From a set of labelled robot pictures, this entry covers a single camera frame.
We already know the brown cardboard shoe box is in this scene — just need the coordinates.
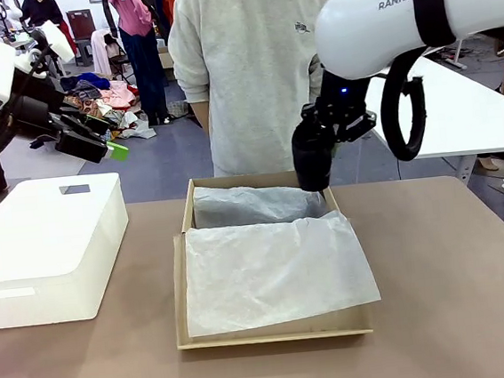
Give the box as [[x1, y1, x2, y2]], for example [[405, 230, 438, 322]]
[[160, 162, 375, 352]]

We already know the chair with white garment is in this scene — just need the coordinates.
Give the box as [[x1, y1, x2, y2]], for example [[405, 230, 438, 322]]
[[89, 26, 133, 84]]

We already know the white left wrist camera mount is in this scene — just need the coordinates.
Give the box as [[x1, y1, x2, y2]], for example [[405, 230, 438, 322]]
[[37, 17, 76, 66]]

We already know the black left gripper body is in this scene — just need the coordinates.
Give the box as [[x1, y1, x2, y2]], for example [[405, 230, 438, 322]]
[[9, 91, 74, 142]]

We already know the person's right forearm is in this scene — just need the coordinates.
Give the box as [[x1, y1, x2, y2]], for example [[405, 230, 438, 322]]
[[192, 101, 213, 138]]

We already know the orange hanging garment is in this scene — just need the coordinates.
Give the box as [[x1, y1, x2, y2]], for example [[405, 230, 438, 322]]
[[161, 0, 194, 29]]

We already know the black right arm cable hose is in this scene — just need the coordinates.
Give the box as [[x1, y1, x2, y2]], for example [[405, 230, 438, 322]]
[[374, 48, 434, 165]]

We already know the white background table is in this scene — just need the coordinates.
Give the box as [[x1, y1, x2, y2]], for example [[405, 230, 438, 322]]
[[357, 47, 504, 204]]

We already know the white tissue wrapping paper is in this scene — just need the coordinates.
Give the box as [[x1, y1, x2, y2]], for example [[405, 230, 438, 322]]
[[172, 170, 385, 340]]

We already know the mannequin in pink shirt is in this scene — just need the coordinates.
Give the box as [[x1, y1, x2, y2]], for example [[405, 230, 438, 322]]
[[102, 0, 172, 131]]

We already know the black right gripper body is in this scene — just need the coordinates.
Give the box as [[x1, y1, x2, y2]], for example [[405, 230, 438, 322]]
[[315, 66, 375, 125]]

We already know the white plastic storage box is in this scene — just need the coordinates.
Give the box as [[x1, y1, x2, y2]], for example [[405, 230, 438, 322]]
[[0, 170, 140, 331]]

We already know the small background cardboard box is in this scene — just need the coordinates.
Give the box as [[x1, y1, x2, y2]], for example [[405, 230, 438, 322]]
[[157, 44, 176, 73]]

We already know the background person in black top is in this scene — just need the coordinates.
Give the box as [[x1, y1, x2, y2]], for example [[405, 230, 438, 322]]
[[19, 0, 82, 65]]

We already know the person in grey sweatshirt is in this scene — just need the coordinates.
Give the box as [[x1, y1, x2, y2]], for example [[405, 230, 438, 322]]
[[163, 0, 352, 182]]

